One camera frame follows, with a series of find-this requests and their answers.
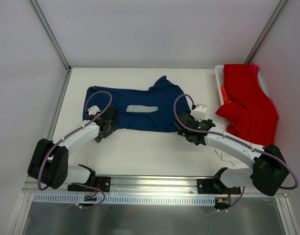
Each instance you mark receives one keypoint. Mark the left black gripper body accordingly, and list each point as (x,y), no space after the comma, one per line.
(112,113)

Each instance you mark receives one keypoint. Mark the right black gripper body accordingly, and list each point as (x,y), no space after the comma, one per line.
(183,121)

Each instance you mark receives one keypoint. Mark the blue mickey t shirt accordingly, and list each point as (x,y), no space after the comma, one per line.
(150,110)

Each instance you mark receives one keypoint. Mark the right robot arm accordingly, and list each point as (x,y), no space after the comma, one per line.
(265,166)

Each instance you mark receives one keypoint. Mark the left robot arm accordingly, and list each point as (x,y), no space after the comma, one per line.
(50,161)

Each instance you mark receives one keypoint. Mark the orange garment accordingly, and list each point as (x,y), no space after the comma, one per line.
(225,95)

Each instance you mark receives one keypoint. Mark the white t shirt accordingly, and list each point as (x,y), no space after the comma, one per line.
(224,157)

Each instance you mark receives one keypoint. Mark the white plastic basket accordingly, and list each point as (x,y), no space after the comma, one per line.
(219,73)

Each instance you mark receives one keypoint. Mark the red t shirt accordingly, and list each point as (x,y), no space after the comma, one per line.
(251,114)

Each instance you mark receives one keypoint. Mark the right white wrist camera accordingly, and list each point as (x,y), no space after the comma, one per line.
(199,112)

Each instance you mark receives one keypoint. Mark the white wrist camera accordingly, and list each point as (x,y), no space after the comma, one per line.
(199,112)
(93,110)

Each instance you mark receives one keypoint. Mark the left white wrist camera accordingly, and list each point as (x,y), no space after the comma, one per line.
(93,110)

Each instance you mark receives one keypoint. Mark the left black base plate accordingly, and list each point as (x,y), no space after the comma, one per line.
(102,182)

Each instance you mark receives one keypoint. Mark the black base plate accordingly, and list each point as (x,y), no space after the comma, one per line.
(210,186)
(102,182)

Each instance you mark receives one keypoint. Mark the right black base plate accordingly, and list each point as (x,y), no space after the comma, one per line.
(210,186)

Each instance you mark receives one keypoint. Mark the aluminium mounting rail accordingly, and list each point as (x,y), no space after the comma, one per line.
(142,185)

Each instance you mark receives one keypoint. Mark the white slotted cable duct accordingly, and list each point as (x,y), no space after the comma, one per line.
(125,199)

